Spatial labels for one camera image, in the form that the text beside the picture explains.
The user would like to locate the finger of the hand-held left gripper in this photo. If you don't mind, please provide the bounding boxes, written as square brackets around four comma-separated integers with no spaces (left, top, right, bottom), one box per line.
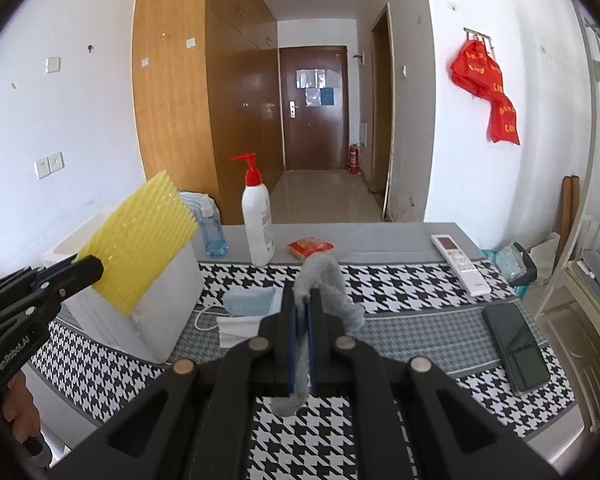
[7,254,78,287]
[27,256,105,317]

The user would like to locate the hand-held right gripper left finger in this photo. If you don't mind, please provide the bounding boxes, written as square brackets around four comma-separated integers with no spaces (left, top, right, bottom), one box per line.
[50,287,308,480]

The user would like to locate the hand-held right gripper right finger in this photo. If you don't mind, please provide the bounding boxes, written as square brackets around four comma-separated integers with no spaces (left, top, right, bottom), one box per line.
[307,286,563,480]

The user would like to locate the grey sock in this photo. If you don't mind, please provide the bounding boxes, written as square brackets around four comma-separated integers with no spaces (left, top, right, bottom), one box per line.
[271,254,366,417]

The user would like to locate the yellow spiky sponge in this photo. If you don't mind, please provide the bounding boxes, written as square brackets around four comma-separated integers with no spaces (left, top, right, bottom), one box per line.
[75,170,200,317]

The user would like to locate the blue face mask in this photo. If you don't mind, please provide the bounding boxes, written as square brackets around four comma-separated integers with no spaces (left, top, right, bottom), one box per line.
[223,287,282,319]

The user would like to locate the white foam box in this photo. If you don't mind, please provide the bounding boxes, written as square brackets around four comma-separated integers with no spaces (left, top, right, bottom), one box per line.
[42,210,206,365]

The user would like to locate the person's left hand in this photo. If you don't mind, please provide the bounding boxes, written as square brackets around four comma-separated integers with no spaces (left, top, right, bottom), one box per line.
[1,372,43,455]

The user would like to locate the white face mask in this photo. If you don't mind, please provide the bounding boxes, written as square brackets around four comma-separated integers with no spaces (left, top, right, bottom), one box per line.
[196,305,281,349]

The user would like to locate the red snack packet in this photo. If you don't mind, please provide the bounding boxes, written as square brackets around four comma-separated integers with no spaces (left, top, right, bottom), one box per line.
[286,237,334,260]

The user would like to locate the houndstooth tablecloth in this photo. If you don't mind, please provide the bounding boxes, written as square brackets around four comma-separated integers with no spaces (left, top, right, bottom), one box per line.
[30,260,578,480]

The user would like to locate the white lotion pump bottle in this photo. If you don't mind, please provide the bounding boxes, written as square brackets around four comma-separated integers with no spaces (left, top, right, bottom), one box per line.
[231,153,275,267]

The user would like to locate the light blue cloth pile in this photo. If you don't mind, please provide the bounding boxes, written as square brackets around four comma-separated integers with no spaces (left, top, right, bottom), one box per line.
[179,190,217,213]

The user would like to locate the clear blue sanitizer bottle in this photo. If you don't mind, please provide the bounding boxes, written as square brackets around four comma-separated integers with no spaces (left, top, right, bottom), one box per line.
[192,195,229,260]

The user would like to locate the white remote control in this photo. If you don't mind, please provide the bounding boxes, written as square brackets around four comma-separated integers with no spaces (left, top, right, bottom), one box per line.
[431,233,492,297]

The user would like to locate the wooden wardrobe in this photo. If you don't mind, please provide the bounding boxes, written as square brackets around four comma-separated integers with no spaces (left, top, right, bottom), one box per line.
[132,0,281,226]

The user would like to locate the black smartphone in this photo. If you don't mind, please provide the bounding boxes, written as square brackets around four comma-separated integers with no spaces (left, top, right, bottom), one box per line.
[482,303,551,394]

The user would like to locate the dark brown entrance door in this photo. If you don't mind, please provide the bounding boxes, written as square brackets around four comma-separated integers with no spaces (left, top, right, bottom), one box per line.
[279,46,349,172]

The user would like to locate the clear plastic packet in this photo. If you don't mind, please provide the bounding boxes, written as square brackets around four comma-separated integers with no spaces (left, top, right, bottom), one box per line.
[494,242,538,287]

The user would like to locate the paper notices on door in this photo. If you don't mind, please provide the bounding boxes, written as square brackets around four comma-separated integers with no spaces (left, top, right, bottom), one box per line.
[296,67,340,107]

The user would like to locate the wooden sticks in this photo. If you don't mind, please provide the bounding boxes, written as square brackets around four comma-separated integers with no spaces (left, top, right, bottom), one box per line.
[561,175,581,251]

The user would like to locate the grey cushion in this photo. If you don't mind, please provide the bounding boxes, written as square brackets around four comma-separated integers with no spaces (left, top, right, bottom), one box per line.
[579,247,600,277]

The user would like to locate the red hanging bags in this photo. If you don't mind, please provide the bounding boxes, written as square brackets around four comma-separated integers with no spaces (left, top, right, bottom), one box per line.
[450,40,521,146]

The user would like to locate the white metal bunk bed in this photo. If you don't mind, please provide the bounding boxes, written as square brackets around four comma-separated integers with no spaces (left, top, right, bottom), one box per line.
[535,0,600,431]

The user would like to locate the wooden doorway frame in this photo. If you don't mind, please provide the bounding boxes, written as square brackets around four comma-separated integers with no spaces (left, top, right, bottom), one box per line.
[370,2,396,221]

